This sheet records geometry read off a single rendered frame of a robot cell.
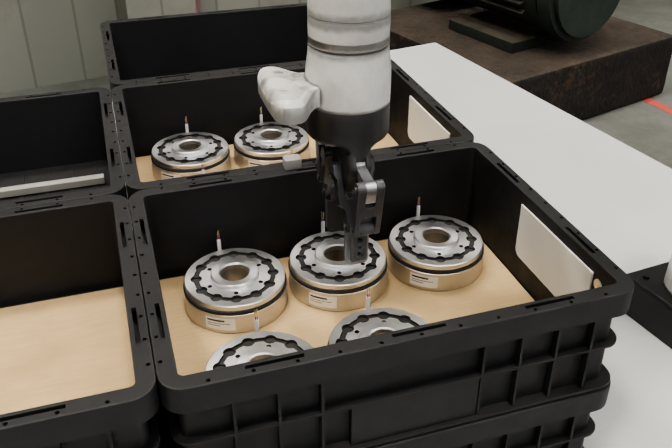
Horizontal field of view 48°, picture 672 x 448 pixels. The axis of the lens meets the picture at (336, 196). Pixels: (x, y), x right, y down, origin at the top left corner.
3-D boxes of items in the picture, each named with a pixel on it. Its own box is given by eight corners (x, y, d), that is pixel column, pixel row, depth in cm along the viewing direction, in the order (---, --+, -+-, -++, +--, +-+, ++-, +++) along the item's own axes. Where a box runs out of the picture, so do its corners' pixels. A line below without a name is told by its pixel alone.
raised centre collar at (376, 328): (402, 322, 71) (402, 317, 70) (420, 357, 67) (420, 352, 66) (351, 330, 70) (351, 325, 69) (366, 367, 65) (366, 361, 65)
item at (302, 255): (367, 228, 85) (367, 224, 85) (400, 279, 77) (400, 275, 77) (279, 243, 83) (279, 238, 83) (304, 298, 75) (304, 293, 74)
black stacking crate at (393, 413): (470, 227, 94) (479, 144, 88) (615, 394, 70) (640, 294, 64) (143, 286, 84) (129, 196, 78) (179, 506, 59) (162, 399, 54)
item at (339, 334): (419, 305, 74) (419, 300, 73) (458, 376, 65) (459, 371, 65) (317, 321, 71) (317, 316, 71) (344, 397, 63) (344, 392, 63)
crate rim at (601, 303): (478, 157, 89) (480, 139, 88) (639, 312, 65) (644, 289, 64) (130, 211, 79) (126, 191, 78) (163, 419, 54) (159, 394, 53)
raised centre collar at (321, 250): (352, 241, 82) (352, 236, 82) (367, 266, 78) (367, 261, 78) (308, 248, 81) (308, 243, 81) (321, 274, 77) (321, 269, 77)
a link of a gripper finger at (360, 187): (353, 180, 65) (345, 225, 69) (359, 195, 64) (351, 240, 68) (383, 175, 66) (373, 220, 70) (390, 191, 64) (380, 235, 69)
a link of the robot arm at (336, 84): (254, 88, 69) (250, 22, 66) (370, 75, 72) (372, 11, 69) (277, 129, 62) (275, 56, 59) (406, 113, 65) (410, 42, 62)
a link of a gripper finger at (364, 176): (343, 153, 67) (341, 171, 69) (359, 191, 64) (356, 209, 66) (369, 149, 68) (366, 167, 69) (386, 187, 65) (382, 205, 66)
